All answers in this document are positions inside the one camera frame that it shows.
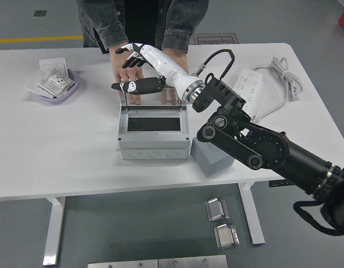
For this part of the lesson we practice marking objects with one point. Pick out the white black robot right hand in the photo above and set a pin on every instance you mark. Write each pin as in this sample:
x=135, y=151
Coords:
x=166, y=68

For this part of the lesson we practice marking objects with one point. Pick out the person's left hand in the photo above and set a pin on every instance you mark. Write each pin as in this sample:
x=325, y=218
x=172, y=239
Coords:
x=178, y=60

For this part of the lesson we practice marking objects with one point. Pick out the person's right hand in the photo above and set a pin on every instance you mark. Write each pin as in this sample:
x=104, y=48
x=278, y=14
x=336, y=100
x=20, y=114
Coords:
x=130, y=74

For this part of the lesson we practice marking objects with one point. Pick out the grey electrical box with lid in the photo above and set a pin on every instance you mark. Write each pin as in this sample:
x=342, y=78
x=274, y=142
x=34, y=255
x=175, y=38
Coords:
x=149, y=145

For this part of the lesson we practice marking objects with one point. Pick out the person's right forearm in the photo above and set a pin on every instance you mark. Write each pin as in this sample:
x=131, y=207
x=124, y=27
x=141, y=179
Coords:
x=110, y=30

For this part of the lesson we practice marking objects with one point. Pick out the person's left forearm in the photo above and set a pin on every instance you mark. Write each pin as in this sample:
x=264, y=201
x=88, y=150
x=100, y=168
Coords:
x=180, y=33

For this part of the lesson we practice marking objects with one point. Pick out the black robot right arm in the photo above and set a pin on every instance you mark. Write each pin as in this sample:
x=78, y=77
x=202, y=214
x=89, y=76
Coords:
x=266, y=148

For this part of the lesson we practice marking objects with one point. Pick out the grey cube with round hole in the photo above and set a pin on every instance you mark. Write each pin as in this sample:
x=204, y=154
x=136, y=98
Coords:
x=210, y=164

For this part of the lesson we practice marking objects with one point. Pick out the brown floor sign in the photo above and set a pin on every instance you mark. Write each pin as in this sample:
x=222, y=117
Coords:
x=216, y=39

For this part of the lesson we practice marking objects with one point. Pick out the person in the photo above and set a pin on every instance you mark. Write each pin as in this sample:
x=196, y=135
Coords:
x=141, y=19

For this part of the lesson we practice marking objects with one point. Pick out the purple plastic tray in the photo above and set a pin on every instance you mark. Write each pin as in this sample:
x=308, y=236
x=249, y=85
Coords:
x=72, y=90

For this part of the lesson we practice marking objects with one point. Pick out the white power strip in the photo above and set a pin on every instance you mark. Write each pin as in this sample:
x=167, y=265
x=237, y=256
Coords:
x=249, y=81

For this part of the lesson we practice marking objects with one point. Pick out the white socket panel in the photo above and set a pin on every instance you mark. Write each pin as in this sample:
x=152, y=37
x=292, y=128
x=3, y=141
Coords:
x=56, y=81

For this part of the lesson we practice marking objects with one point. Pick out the plain white cover plate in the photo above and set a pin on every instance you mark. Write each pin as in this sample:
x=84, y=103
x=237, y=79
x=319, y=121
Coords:
x=32, y=83

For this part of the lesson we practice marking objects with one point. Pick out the yellow floor tape line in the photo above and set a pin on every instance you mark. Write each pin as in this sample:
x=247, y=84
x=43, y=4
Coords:
x=35, y=39

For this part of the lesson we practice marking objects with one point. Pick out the black floor cover square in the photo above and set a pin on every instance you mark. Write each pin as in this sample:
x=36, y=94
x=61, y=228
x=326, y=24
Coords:
x=39, y=13

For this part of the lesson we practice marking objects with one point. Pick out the metal hinge block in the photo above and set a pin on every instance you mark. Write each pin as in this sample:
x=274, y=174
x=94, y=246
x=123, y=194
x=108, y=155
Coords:
x=216, y=209
x=226, y=236

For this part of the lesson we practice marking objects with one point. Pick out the black table control panel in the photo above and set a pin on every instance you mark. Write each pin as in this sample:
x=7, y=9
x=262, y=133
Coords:
x=280, y=183

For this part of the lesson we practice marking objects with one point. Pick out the white table leg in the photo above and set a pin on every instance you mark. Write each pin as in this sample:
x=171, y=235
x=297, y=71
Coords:
x=54, y=237
x=255, y=223

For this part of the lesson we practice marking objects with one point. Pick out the white wall switch plate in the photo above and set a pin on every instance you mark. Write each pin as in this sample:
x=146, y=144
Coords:
x=53, y=64

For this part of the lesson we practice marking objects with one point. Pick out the steel base plate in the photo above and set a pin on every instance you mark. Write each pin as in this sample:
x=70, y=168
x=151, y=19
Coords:
x=123, y=264
x=192, y=262

